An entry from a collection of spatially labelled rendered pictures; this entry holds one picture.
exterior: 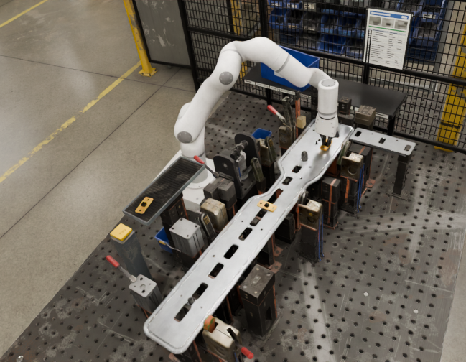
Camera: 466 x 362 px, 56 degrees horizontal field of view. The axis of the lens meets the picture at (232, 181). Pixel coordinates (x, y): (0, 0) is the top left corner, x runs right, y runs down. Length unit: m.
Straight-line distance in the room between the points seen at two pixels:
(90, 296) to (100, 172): 1.90
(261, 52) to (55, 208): 2.41
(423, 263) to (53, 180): 2.99
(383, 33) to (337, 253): 1.10
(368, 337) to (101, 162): 2.81
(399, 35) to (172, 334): 1.71
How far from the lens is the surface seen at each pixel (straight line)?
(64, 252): 3.41
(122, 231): 1.72
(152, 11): 4.67
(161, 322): 1.64
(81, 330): 2.11
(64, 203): 3.78
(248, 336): 1.90
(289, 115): 2.15
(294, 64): 1.89
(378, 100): 2.45
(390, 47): 2.43
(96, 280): 2.23
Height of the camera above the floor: 2.38
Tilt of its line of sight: 43 degrees down
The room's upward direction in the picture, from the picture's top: 9 degrees counter-clockwise
